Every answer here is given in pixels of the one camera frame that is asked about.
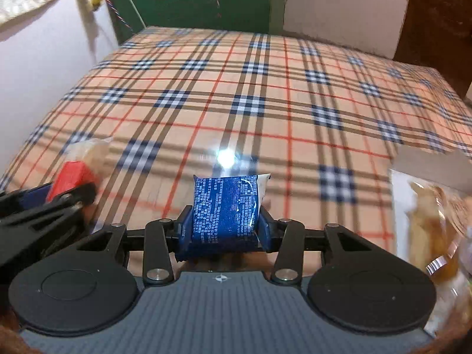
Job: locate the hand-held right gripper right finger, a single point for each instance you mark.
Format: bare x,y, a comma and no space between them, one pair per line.
265,228

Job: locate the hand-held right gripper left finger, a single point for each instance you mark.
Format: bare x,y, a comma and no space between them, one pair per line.
183,230

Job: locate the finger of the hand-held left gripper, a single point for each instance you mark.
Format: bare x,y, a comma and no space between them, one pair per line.
31,196
73,199

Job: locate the clear snack packet red label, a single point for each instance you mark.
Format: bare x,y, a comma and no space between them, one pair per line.
72,171

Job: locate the blue snack packet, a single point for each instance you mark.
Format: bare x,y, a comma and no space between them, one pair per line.
225,210

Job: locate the clear bread packet orange edge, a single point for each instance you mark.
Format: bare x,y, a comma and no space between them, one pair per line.
431,228

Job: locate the white cardboard box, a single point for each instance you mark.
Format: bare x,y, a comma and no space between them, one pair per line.
424,162

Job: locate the plaid tablecloth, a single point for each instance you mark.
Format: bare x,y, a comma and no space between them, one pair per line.
258,99

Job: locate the brown wooden door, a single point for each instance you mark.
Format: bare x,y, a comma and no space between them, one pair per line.
435,18

